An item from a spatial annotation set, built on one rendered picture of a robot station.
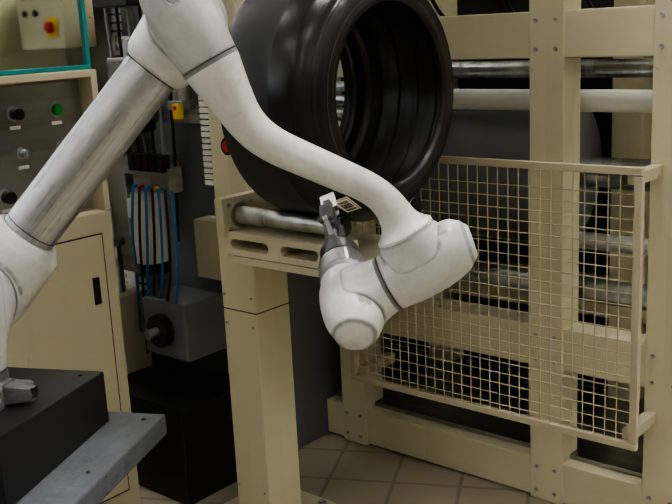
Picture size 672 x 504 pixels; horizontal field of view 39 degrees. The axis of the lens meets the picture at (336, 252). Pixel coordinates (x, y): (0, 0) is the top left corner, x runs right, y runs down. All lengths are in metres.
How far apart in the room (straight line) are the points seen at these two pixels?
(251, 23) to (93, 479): 1.04
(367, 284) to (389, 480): 1.45
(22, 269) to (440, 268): 0.74
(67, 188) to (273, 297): 0.94
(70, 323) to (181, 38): 1.20
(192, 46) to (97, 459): 0.71
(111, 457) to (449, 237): 0.69
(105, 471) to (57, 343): 0.96
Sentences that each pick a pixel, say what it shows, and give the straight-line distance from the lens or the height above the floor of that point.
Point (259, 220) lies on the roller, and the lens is 2.34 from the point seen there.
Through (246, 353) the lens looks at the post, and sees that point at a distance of 2.61.
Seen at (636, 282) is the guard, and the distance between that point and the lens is 2.36.
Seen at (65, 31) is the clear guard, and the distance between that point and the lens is 2.59.
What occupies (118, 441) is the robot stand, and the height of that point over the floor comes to 0.65.
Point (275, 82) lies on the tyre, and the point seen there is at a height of 1.24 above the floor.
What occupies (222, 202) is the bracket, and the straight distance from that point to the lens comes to 2.37.
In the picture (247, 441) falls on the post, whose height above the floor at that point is 0.24.
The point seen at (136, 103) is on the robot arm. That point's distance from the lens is 1.75.
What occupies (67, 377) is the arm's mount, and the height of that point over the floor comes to 0.75.
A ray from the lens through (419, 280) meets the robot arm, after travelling 1.60.
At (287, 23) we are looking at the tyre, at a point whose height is 1.36.
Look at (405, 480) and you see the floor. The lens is 2.99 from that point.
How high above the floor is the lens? 1.35
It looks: 13 degrees down
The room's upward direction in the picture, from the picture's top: 3 degrees counter-clockwise
